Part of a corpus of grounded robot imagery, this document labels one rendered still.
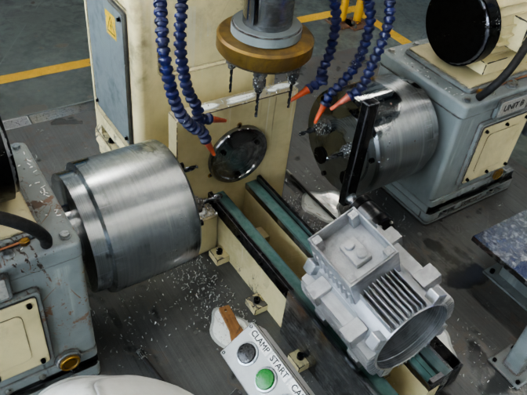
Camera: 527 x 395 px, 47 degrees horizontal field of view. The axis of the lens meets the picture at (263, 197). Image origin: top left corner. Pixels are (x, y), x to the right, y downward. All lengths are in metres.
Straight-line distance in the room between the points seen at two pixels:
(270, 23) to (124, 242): 0.45
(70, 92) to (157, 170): 2.45
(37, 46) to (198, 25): 2.73
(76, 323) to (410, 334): 0.59
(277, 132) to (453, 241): 0.53
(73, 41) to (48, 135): 2.24
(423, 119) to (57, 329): 0.86
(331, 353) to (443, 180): 0.58
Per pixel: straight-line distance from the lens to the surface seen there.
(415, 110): 1.37
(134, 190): 1.04
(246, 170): 1.39
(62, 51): 3.89
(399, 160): 1.35
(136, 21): 1.22
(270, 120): 1.35
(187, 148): 1.26
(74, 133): 1.79
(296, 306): 1.18
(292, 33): 1.10
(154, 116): 1.34
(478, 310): 1.46
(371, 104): 1.14
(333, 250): 1.05
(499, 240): 1.46
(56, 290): 1.02
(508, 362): 1.37
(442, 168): 1.50
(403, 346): 1.15
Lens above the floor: 1.83
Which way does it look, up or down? 41 degrees down
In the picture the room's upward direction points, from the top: 7 degrees clockwise
